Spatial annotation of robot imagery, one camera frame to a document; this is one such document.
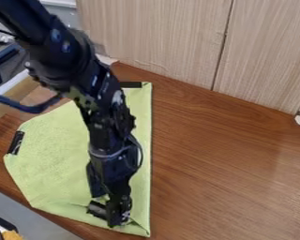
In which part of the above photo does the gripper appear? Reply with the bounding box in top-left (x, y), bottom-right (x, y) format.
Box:
top-left (84, 134), bottom-right (144, 229)

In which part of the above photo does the green cloth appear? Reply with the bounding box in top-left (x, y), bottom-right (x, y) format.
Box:
top-left (2, 81), bottom-right (155, 238)

